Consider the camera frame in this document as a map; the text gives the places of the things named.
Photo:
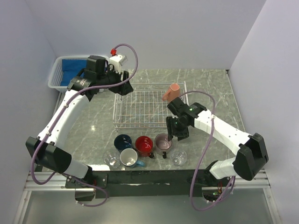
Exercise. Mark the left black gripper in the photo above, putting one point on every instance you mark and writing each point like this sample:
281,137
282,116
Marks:
123,89

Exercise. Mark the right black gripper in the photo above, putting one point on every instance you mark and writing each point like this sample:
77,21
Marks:
171,130

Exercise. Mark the mauve mug black handle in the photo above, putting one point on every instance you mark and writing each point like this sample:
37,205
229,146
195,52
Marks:
162,144

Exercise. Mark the pink floral mug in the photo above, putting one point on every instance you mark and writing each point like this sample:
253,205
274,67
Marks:
172,93

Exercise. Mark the red mug black handle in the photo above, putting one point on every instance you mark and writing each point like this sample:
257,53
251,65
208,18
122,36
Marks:
144,146

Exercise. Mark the dark blue mug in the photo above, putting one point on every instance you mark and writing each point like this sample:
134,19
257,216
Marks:
122,142

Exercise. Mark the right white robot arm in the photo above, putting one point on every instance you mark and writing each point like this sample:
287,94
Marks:
250,153

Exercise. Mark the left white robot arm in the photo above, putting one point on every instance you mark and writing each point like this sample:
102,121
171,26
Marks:
46,149

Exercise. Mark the right clear glass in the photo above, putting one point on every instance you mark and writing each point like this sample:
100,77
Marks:
179,157

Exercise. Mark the clear glass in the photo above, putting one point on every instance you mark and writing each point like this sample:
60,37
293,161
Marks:
179,157
112,158

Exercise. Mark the light blue white mug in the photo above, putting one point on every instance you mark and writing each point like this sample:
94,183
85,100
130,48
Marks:
129,158

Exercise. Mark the black base beam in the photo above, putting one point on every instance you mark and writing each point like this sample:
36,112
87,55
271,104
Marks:
151,183

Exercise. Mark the blue cloth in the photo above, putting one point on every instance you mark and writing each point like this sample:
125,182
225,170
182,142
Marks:
70,68

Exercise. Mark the white plastic basket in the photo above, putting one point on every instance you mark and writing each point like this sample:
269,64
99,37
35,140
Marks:
56,74

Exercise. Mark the left clear glass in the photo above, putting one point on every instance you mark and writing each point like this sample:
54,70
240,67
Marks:
112,158

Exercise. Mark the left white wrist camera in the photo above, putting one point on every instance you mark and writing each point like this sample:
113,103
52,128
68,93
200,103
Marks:
117,61

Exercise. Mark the white wire dish rack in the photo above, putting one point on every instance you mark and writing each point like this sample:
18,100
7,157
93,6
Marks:
143,108

